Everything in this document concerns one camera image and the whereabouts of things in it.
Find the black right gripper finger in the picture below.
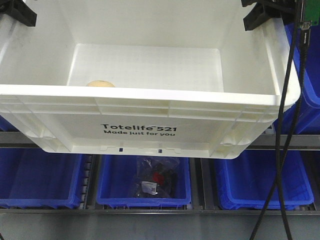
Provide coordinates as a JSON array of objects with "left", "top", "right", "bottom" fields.
[{"left": 241, "top": 0, "right": 297, "bottom": 31}]

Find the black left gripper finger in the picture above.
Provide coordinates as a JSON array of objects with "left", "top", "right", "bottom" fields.
[{"left": 0, "top": 0, "right": 37, "bottom": 27}]

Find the yellow round plush toy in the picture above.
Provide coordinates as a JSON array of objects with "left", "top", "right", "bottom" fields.
[{"left": 86, "top": 80, "right": 115, "bottom": 88}]

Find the white plastic tote box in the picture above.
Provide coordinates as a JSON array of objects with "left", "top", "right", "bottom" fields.
[{"left": 0, "top": 0, "right": 290, "bottom": 159}]

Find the green right circuit board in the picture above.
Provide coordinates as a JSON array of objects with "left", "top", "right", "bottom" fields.
[{"left": 302, "top": 0, "right": 320, "bottom": 26}]

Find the blue bin upper left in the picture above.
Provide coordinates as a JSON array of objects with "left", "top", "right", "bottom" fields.
[{"left": 0, "top": 116, "right": 19, "bottom": 132}]

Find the blue bin lower left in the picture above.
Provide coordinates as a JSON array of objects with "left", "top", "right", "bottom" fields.
[{"left": 0, "top": 148, "right": 85, "bottom": 209}]

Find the blue bin lower right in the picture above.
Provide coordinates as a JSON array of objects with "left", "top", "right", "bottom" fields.
[{"left": 214, "top": 150, "right": 314, "bottom": 210}]

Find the lower right steel divider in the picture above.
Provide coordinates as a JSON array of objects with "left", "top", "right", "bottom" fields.
[{"left": 200, "top": 158, "right": 216, "bottom": 210}]

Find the clear bag of parts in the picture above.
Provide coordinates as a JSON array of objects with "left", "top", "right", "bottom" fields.
[{"left": 128, "top": 156, "right": 181, "bottom": 199}]

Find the lower left roller track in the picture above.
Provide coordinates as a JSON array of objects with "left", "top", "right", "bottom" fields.
[{"left": 78, "top": 154, "right": 94, "bottom": 210}]

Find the blue bin lower middle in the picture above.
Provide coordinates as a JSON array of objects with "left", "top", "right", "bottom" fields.
[{"left": 96, "top": 155, "right": 191, "bottom": 209}]

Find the black right cable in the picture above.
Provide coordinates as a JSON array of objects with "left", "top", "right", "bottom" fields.
[{"left": 248, "top": 0, "right": 312, "bottom": 240}]

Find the steel lower shelf rail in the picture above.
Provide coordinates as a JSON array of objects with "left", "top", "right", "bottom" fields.
[{"left": 0, "top": 207, "right": 320, "bottom": 216}]

